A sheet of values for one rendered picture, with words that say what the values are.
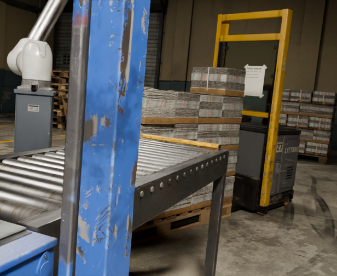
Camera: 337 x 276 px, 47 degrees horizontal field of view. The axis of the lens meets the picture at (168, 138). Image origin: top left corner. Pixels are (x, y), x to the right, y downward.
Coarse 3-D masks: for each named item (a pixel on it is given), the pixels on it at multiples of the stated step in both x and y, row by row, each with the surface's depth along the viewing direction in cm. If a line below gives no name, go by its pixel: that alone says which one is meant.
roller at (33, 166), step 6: (6, 162) 123; (12, 162) 122; (18, 162) 121; (24, 162) 121; (30, 168) 118; (36, 168) 118; (42, 168) 117; (48, 168) 117; (54, 168) 117; (60, 174) 114
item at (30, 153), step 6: (36, 150) 143; (42, 150) 144; (48, 150) 145; (54, 150) 147; (0, 156) 127; (6, 156) 128; (12, 156) 128; (18, 156) 130; (30, 156) 135; (0, 162) 123
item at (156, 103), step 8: (144, 96) 249; (152, 96) 250; (160, 96) 255; (168, 96) 261; (144, 104) 249; (152, 104) 252; (160, 104) 257; (168, 104) 262; (176, 104) 267; (144, 112) 248; (152, 112) 253; (160, 112) 258; (168, 112) 264; (144, 120) 249
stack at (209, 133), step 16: (144, 128) 253; (160, 128) 264; (176, 128) 277; (192, 128) 290; (208, 128) 305; (176, 144) 279; (208, 192) 316; (176, 208) 290; (208, 208) 319; (144, 224) 267; (160, 224) 279; (192, 224) 308; (144, 240) 269
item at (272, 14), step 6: (252, 12) 355; (258, 12) 350; (264, 12) 346; (270, 12) 342; (276, 12) 338; (282, 12) 334; (222, 18) 378; (228, 18) 373; (234, 18) 368; (240, 18) 364; (246, 18) 359; (252, 18) 355; (258, 18) 351; (264, 18) 349; (270, 18) 347
